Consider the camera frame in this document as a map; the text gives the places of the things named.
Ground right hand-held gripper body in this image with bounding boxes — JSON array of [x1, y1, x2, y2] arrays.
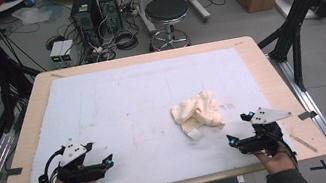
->
[[231, 102, 300, 163]]

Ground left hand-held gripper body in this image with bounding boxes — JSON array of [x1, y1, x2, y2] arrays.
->
[[51, 132, 110, 183]]

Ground cream printed cloth towel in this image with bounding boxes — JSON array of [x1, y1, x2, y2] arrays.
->
[[167, 88, 228, 144]]

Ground person's right hand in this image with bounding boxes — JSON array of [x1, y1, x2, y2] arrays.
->
[[253, 145, 298, 177]]

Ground thin wooden stick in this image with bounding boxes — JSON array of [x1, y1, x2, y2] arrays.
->
[[289, 130, 319, 158]]

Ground grey tape piece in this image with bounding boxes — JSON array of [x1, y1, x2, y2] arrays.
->
[[297, 109, 319, 121], [5, 166, 24, 178]]

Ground white table mat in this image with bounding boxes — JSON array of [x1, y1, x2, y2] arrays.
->
[[3, 39, 300, 183]]

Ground black tape cross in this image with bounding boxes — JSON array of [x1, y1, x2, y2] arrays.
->
[[309, 158, 326, 180]]

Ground white power supply unit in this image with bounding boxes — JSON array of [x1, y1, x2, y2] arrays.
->
[[47, 40, 68, 64], [58, 38, 77, 64]]

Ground large black computer tower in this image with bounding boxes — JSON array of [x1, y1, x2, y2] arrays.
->
[[68, 0, 107, 50]]

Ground black round stool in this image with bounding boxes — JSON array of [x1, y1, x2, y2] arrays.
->
[[141, 0, 196, 53]]

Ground slim black computer tower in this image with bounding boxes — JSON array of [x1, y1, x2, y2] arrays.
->
[[97, 0, 125, 34]]

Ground clear plastic sheet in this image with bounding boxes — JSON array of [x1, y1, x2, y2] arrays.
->
[[11, 3, 55, 28]]

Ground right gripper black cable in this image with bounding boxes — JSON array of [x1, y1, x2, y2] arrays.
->
[[269, 128, 300, 171]]

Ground coiled black cables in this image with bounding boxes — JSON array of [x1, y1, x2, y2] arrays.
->
[[113, 28, 141, 53]]

